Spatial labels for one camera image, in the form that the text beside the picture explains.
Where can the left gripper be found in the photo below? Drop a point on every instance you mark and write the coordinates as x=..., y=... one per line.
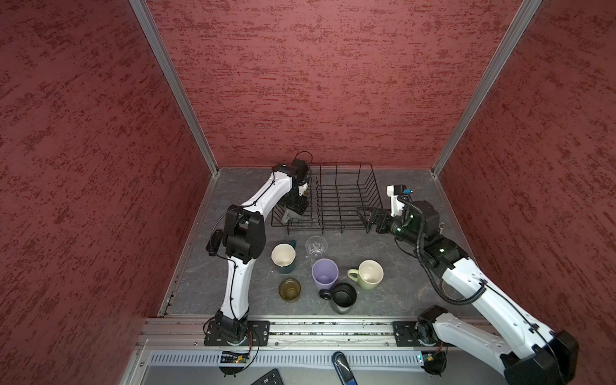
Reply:
x=301, y=206

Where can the clear glass cup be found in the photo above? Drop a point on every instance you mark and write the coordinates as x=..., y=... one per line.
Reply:
x=316, y=247

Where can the dark green mug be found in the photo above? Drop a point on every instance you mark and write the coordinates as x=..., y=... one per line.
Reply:
x=283, y=256

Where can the white grey mug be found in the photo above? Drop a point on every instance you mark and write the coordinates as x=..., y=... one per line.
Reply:
x=290, y=216

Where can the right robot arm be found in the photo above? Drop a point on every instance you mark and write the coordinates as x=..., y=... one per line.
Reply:
x=524, y=350

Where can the black wire dish rack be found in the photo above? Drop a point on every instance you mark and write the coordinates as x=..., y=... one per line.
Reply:
x=335, y=191

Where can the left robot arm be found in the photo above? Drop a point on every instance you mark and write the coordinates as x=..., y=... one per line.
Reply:
x=244, y=238

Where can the black blue handheld device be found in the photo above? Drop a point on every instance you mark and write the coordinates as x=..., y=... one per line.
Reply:
x=343, y=369

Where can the black mug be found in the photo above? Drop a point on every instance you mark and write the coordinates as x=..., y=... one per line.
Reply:
x=341, y=297

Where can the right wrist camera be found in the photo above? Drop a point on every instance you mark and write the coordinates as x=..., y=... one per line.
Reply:
x=399, y=196

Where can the tape roll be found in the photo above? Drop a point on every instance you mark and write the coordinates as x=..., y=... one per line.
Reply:
x=450, y=295

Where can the light green mug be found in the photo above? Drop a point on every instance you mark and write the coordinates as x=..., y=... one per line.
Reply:
x=368, y=276

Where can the purple cup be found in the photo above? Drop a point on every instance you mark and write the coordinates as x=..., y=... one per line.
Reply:
x=325, y=273

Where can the olive glass cup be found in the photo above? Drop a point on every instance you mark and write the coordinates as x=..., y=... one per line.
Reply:
x=289, y=290

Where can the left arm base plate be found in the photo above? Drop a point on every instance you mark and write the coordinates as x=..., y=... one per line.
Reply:
x=257, y=333

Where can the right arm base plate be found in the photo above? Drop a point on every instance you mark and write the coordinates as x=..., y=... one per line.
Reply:
x=416, y=334

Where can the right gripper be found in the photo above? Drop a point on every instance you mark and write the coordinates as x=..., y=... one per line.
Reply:
x=382, y=214

